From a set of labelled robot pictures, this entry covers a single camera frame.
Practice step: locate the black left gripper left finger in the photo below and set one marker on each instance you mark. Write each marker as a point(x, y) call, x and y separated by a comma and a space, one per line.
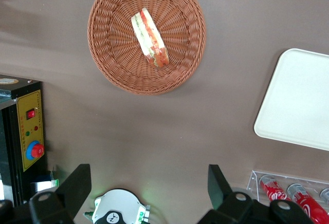
point(69, 195)

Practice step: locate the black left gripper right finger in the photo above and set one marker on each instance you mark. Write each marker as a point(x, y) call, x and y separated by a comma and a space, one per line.
point(223, 201)

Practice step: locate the triangular sandwich half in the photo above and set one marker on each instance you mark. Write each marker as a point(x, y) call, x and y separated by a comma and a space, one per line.
point(150, 39)

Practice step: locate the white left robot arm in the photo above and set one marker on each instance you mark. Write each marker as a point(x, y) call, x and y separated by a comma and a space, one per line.
point(115, 203)

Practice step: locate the beige plastic tray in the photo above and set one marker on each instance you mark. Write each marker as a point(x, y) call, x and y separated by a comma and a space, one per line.
point(295, 98)

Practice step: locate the round shallow brown wicker basket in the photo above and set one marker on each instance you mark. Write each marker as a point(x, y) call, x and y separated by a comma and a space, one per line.
point(115, 54)

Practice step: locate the clear acrylic bottle rack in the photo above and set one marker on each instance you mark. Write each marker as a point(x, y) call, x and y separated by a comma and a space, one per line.
point(253, 180)

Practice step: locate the red cola bottle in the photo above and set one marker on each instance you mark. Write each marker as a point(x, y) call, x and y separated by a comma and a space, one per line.
point(273, 191)
point(308, 206)

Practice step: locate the black food warmer display case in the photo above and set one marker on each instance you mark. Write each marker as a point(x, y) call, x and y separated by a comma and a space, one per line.
point(28, 121)

